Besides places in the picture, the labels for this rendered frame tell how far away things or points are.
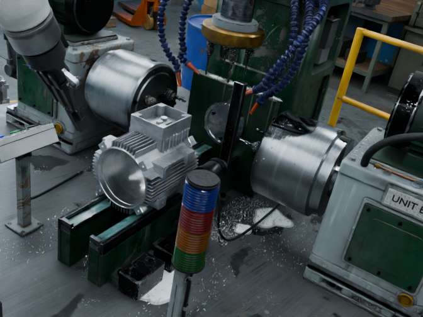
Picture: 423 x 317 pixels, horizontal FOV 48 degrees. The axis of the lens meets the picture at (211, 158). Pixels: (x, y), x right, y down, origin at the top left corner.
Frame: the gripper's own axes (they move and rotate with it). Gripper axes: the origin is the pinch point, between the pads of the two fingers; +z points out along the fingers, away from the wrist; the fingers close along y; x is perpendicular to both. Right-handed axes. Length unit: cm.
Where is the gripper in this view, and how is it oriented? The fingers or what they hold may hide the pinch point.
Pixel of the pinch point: (77, 116)
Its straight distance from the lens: 106.8
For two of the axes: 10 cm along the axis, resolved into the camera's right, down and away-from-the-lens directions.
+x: -5.5, 7.1, -4.4
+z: 1.2, 5.9, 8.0
